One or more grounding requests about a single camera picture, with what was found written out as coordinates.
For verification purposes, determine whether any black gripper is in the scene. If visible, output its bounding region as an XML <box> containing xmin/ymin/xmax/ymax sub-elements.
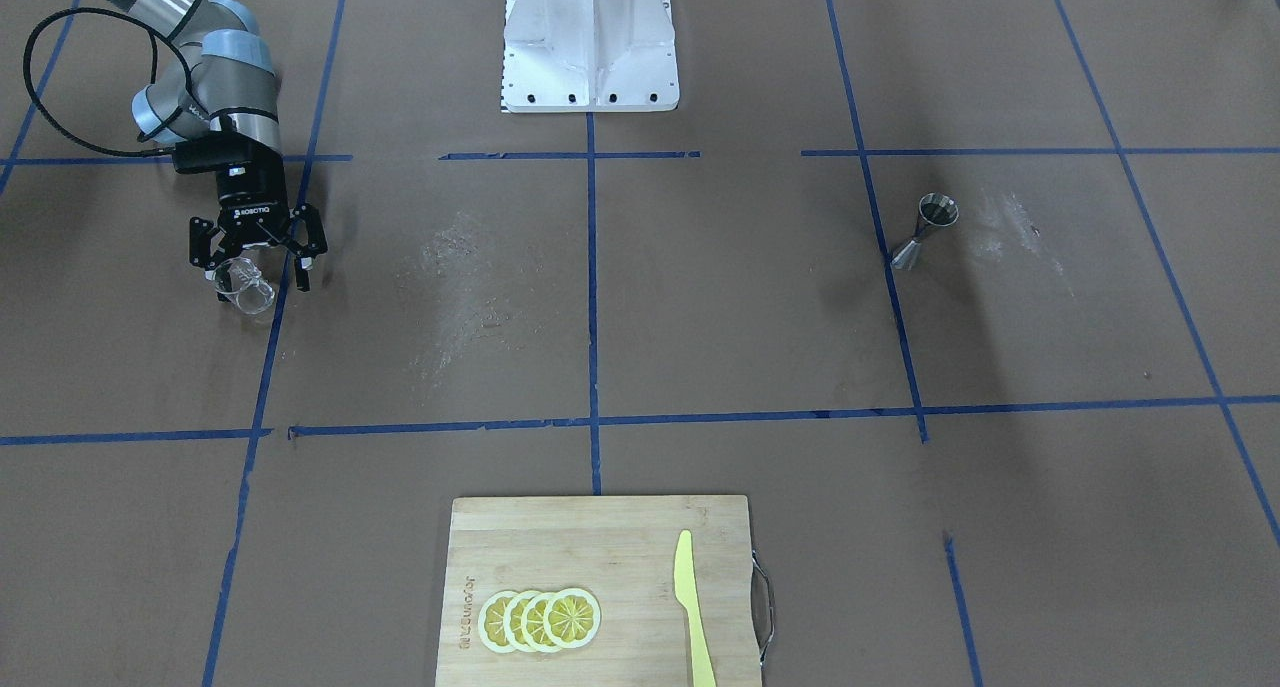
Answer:
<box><xmin>189</xmin><ymin>160</ymin><xmax>328</xmax><ymax>292</ymax></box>

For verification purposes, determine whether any lemon slice one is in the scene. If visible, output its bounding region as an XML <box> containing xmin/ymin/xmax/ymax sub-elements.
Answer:
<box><xmin>543</xmin><ymin>587</ymin><xmax>602</xmax><ymax>649</ymax></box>

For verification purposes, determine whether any steel jigger shaker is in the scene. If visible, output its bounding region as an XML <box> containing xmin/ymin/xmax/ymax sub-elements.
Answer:
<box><xmin>890</xmin><ymin>192</ymin><xmax>960</xmax><ymax>271</ymax></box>

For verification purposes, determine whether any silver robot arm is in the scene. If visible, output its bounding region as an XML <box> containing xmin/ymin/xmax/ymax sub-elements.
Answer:
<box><xmin>106</xmin><ymin>0</ymin><xmax>328</xmax><ymax>292</ymax></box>

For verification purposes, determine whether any clear glass measuring cup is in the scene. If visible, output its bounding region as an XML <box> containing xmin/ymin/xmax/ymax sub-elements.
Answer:
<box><xmin>211</xmin><ymin>257</ymin><xmax>276</xmax><ymax>315</ymax></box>

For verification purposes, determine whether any wooden cutting board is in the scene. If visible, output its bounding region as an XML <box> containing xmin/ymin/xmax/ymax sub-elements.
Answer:
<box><xmin>435</xmin><ymin>495</ymin><xmax>763</xmax><ymax>686</ymax></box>

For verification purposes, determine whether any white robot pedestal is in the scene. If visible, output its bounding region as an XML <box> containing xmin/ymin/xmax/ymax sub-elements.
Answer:
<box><xmin>500</xmin><ymin>0</ymin><xmax>681</xmax><ymax>114</ymax></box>

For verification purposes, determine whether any yellow plastic knife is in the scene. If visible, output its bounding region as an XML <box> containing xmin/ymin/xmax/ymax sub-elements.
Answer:
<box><xmin>673</xmin><ymin>528</ymin><xmax>717</xmax><ymax>686</ymax></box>

